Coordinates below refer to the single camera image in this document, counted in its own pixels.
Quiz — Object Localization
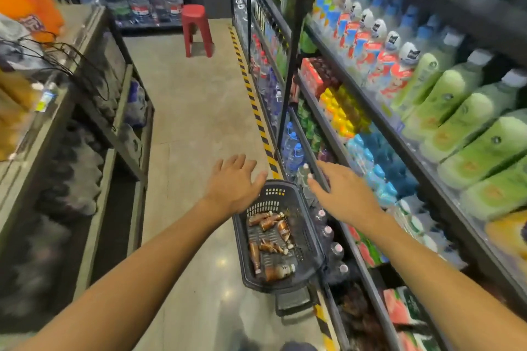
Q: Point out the person's right forearm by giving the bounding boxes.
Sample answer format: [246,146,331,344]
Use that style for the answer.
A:
[358,214,527,351]

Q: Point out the row of red can packs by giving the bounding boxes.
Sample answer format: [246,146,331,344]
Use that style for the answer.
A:
[300,57,340,97]

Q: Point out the row of green drink cartons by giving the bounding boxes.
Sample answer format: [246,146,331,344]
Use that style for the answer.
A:
[347,225,390,267]

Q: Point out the black shopping basket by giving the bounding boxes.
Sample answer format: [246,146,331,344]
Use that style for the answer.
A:
[232,180,330,316]

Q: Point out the row of small yellow bottles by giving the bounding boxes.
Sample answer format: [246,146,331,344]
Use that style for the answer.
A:
[319,85,371,140]

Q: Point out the row of clear white capped bottles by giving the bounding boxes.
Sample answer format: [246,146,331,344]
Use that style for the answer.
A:
[389,196,466,269]

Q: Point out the row of blue drink bottles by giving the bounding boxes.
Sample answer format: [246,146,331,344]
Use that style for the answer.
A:
[345,124,419,207]

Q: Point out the row of green drink bottles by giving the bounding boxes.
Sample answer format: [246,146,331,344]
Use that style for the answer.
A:
[296,98,324,152]

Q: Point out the person's right hand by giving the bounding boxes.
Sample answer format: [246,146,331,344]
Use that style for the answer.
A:
[307,160,384,229]

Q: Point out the black cables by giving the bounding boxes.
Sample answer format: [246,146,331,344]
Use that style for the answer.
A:
[0,32,118,132]

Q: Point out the pile of bottles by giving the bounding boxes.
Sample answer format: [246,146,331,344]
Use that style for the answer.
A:
[246,211,297,284]

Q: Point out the row of white green cartons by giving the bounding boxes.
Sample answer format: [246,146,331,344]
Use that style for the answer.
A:
[383,287,444,351]

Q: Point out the row of brown drink bottles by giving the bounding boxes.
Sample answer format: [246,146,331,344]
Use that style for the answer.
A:
[341,285,388,351]

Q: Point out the row of violet clear bottles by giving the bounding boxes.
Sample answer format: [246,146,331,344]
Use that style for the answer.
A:
[267,69,285,121]

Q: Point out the row of red capped bottles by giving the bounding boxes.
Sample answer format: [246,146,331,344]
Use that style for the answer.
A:
[250,33,271,92]

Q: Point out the person's left hand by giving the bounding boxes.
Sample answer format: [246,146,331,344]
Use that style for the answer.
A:
[205,154,268,216]

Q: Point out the row of blue water bottles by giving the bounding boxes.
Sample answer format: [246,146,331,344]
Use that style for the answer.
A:
[282,121,305,177]

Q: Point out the person's left forearm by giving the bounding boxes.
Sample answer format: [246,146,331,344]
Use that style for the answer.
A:
[12,198,231,351]

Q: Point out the grey display counter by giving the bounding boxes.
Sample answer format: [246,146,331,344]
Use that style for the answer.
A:
[0,3,155,351]

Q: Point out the red plastic stool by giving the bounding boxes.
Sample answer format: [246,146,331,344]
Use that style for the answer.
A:
[181,4,214,58]

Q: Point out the person's blue trousers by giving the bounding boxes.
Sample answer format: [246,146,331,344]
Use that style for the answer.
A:
[279,340,318,351]

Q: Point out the row of pale green bottles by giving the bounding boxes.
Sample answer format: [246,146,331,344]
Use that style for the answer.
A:
[391,30,527,222]

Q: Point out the row of clear water bottles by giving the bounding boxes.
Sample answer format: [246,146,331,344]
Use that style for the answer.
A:
[296,163,351,281]

